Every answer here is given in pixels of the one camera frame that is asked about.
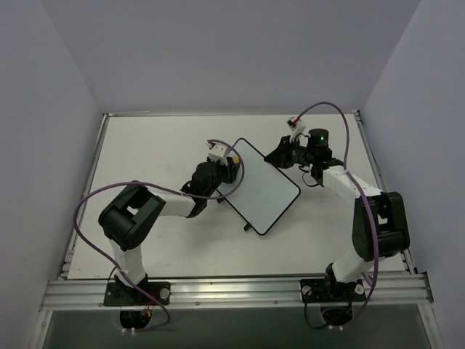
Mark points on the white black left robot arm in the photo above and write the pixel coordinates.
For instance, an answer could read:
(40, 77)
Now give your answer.
(127, 220)

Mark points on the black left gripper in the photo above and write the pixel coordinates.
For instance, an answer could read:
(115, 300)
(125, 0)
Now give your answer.
(230, 170)

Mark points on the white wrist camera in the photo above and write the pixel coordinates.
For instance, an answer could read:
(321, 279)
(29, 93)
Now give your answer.
(217, 152)
(297, 127)

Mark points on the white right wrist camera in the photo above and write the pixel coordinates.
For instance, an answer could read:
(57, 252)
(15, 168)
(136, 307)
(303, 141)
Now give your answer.
(297, 127)

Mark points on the aluminium table edge rail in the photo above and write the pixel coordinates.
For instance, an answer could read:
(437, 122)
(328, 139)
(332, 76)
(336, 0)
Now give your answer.
(374, 165)

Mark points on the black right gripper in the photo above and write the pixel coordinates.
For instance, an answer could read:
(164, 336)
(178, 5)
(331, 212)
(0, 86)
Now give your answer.
(284, 152)

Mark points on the small black-framed whiteboard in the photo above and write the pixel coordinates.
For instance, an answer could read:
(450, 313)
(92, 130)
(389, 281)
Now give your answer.
(262, 194)

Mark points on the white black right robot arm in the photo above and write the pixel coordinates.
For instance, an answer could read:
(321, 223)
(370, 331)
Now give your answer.
(379, 226)

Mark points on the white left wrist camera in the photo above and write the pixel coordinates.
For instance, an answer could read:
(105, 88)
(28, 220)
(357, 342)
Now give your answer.
(217, 152)

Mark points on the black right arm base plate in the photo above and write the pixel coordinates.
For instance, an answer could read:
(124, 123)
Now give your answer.
(319, 290)

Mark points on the front aluminium extrusion rail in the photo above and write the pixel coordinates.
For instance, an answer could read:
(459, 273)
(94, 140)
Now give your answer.
(392, 288)

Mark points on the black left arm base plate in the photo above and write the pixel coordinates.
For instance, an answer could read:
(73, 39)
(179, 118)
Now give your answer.
(118, 294)

